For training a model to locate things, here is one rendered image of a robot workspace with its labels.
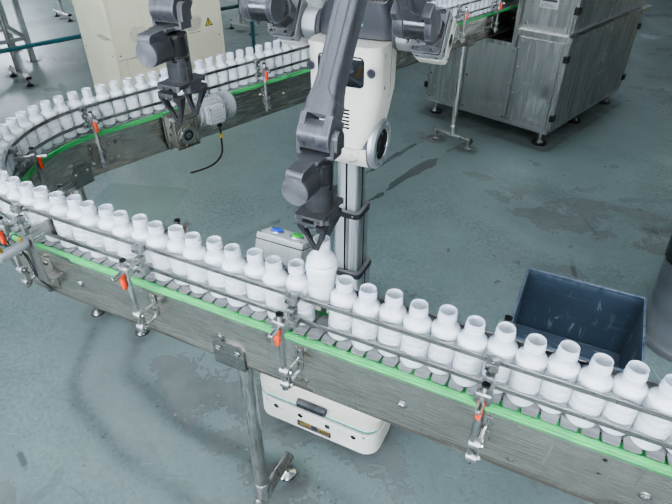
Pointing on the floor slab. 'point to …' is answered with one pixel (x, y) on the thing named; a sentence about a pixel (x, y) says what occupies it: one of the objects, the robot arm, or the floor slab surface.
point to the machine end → (543, 64)
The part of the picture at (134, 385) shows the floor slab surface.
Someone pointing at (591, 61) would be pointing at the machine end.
